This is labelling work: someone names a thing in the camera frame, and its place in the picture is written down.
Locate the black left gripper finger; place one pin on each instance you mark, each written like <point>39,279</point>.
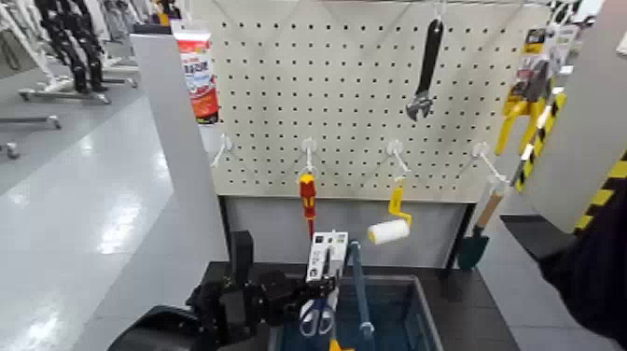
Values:
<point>319,285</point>
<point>313,296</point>

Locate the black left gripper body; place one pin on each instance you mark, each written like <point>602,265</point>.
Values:
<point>277,296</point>

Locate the blue scissors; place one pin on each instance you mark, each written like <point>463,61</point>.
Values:
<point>326,255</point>

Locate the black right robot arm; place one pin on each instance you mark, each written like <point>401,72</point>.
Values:
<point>597,284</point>

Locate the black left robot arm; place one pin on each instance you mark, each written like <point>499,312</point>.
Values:
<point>166,328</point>

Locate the grey plastic crate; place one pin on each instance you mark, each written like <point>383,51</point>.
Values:
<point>421,313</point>

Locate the grey metal back panel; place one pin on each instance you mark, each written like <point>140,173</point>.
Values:
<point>392,255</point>

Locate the red yellow screwdriver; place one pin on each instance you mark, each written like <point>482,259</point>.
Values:
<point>308,196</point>

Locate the white pegboard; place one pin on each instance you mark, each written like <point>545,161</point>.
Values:
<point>372,147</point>

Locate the grey partition panel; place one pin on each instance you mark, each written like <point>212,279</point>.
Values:
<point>166,147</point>

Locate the red white sealant tube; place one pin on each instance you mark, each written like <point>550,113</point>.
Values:
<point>200,73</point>

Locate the grey panel with hazard tape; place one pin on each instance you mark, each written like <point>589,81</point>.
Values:
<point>583,122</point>

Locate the black humanoid robot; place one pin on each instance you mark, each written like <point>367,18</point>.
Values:
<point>73,44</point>

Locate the white packaged tool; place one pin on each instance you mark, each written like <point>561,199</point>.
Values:
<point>563,46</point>

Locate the white robot on stand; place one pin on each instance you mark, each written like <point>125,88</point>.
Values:
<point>24,44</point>

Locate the grey wheeled base frame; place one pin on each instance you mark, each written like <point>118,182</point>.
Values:
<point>63,94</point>

